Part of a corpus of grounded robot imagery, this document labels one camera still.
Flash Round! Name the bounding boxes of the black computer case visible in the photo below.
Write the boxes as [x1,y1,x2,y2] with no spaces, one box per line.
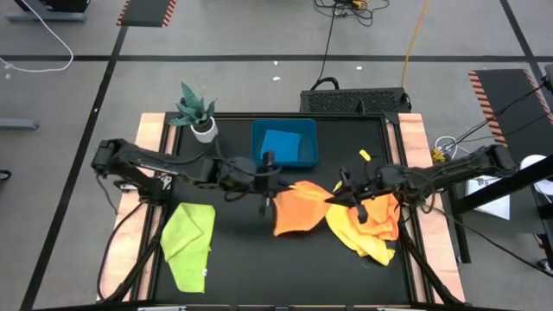
[300,87,412,115]

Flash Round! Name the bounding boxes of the white paper sheets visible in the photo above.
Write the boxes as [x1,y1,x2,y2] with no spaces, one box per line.
[465,175,512,220]

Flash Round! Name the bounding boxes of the black aluminium table frame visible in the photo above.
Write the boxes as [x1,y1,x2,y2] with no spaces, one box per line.
[137,111,433,311]

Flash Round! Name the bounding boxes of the black metal beam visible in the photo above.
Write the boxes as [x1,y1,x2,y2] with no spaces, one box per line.
[448,157,553,264]

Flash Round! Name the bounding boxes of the white round object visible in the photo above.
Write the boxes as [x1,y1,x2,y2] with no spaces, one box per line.
[519,154,553,195]

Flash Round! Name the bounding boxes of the hazard-striped black floor mat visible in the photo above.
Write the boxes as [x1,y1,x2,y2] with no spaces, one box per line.
[468,68,553,174]
[116,0,178,28]

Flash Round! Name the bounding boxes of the yellow microfiber towel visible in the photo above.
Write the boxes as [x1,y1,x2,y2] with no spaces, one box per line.
[324,181,397,267]

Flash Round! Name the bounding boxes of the black power cable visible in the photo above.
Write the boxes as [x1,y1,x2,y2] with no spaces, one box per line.
[317,12,340,91]

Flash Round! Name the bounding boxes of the white floor cable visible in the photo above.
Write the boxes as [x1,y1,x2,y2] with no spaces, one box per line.
[0,0,74,73]

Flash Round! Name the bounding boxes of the grey metal bar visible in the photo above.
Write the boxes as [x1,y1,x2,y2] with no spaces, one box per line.
[0,118,40,130]

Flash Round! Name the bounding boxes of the long black floor cable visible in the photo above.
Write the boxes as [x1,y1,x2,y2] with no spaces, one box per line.
[421,202,553,277]

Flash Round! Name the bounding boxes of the lime green microfiber towel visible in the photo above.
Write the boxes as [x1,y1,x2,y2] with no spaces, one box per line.
[159,202,216,295]

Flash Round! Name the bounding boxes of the yellow cable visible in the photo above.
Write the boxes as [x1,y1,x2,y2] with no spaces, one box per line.
[400,0,429,87]

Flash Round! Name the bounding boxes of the black desktop computer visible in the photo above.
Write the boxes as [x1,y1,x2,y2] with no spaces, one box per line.
[42,0,92,13]

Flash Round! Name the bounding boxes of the blue microfiber towel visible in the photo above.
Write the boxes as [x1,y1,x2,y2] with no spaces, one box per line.
[260,128,302,163]

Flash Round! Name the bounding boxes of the white cable coil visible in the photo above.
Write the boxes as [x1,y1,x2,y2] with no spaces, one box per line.
[434,135,459,152]

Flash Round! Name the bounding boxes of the black cable bundle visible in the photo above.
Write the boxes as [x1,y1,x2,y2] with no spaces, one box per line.
[314,0,390,27]

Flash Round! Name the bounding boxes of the snake plant in white pot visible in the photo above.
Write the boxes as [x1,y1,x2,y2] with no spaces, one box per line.
[168,81,219,144]

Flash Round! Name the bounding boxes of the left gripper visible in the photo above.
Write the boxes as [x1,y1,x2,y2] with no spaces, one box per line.
[215,151,297,216]

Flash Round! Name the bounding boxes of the blue plastic bin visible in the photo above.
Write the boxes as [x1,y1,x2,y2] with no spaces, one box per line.
[251,118,320,168]

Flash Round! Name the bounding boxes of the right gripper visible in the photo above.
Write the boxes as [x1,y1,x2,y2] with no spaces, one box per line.
[324,166,411,225]

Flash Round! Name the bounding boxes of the wooden side board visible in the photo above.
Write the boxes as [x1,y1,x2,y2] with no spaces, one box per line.
[97,112,168,302]
[397,112,467,303]

